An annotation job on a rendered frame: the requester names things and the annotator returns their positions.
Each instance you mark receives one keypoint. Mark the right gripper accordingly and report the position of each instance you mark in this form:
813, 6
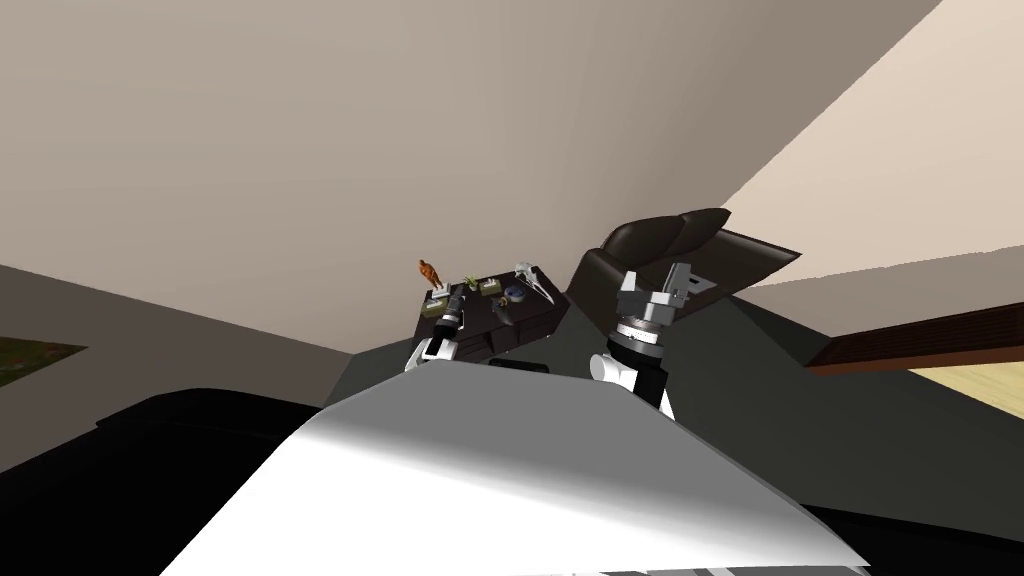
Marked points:
650, 308

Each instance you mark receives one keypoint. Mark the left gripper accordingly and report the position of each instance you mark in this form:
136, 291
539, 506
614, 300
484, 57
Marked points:
454, 303

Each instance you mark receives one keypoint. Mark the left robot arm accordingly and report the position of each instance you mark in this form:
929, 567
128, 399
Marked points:
436, 346

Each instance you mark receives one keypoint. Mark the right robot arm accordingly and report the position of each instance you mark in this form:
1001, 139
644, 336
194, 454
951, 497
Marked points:
636, 364

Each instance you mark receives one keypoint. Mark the dark wooden sideboard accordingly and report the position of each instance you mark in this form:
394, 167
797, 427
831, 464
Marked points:
524, 320

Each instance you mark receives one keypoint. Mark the dark brown sofa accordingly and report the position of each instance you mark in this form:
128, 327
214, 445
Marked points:
720, 252

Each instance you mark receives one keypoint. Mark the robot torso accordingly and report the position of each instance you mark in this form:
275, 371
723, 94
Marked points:
512, 480

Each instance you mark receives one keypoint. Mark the green wall picture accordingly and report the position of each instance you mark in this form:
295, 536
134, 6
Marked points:
28, 358

